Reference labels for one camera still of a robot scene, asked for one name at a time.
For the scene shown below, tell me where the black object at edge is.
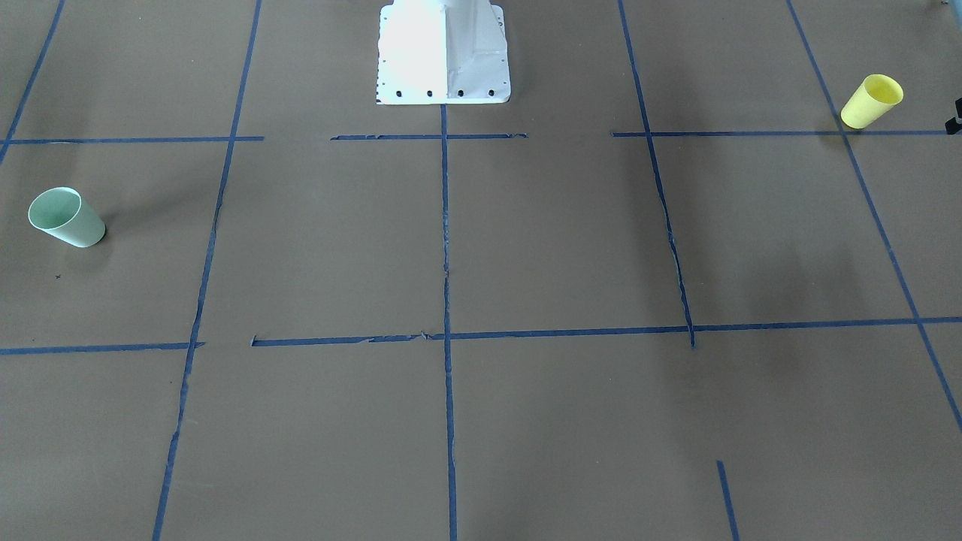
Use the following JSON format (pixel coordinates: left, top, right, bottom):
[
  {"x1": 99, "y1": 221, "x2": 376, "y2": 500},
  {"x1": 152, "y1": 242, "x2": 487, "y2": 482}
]
[{"x1": 944, "y1": 97, "x2": 962, "y2": 136}]

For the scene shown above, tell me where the yellow plastic cup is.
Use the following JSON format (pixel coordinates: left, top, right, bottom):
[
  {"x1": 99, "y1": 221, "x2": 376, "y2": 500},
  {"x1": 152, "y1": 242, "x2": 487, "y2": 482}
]
[{"x1": 839, "y1": 73, "x2": 904, "y2": 130}]

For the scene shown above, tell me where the green plastic cup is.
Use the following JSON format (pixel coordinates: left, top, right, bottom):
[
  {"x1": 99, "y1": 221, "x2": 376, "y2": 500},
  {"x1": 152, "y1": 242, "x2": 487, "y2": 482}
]
[{"x1": 28, "y1": 187, "x2": 106, "y2": 249}]

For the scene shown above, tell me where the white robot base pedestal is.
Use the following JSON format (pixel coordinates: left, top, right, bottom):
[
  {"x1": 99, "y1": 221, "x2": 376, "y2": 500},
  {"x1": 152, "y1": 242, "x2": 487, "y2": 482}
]
[{"x1": 375, "y1": 1, "x2": 512, "y2": 106}]

